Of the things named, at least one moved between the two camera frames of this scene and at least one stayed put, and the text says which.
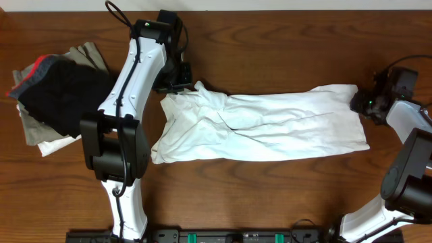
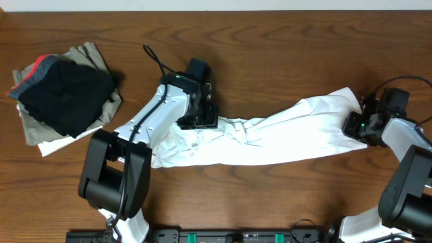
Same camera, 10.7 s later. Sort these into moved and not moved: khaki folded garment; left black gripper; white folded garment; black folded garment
Moved: left black gripper
Not moved: white folded garment; black folded garment; khaki folded garment
